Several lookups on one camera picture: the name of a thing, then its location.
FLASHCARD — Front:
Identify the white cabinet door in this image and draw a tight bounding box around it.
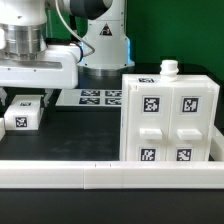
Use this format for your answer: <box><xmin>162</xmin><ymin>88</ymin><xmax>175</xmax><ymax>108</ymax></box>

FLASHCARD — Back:
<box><xmin>166</xmin><ymin>84</ymin><xmax>219</xmax><ymax>162</ymax></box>
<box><xmin>125</xmin><ymin>85</ymin><xmax>172</xmax><ymax>162</ymax></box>

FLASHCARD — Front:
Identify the white right fence rail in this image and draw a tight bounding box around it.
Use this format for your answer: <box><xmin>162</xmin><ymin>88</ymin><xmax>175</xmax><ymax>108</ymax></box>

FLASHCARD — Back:
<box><xmin>210</xmin><ymin>127</ymin><xmax>224</xmax><ymax>162</ymax></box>

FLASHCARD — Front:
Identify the white cabinet body box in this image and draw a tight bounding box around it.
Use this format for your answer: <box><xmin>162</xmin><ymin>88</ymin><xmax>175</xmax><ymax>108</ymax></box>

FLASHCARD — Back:
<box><xmin>119</xmin><ymin>59</ymin><xmax>220</xmax><ymax>162</ymax></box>

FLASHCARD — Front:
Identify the white fence rail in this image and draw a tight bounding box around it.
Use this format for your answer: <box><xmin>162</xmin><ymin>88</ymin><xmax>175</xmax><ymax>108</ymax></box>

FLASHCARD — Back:
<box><xmin>0</xmin><ymin>161</ymin><xmax>224</xmax><ymax>189</ymax></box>
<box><xmin>210</xmin><ymin>127</ymin><xmax>224</xmax><ymax>162</ymax></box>

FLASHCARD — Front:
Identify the white front fence rail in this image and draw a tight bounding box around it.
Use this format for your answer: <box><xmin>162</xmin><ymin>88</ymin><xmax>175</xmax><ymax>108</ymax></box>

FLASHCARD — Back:
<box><xmin>0</xmin><ymin>161</ymin><xmax>224</xmax><ymax>189</ymax></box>

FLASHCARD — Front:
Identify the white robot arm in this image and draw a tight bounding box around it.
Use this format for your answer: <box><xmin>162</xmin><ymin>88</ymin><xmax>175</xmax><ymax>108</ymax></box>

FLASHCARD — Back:
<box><xmin>0</xmin><ymin>0</ymin><xmax>134</xmax><ymax>103</ymax></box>

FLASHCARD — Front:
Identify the white left fence stub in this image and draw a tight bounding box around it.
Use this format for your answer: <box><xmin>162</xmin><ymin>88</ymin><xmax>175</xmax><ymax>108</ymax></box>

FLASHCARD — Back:
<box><xmin>0</xmin><ymin>118</ymin><xmax>5</xmax><ymax>141</ymax></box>

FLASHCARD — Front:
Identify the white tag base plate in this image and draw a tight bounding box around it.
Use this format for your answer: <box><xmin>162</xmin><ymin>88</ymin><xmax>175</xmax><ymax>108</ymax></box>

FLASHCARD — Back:
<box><xmin>56</xmin><ymin>89</ymin><xmax>122</xmax><ymax>107</ymax></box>

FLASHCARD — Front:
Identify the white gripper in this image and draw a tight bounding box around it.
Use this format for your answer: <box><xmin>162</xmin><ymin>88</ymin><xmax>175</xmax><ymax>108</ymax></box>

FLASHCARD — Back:
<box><xmin>0</xmin><ymin>45</ymin><xmax>81</xmax><ymax>107</ymax></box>

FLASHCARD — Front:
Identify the white cabinet top block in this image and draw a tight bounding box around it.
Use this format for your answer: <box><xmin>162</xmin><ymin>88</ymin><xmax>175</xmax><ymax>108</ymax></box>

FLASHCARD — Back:
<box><xmin>4</xmin><ymin>95</ymin><xmax>43</xmax><ymax>131</ymax></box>

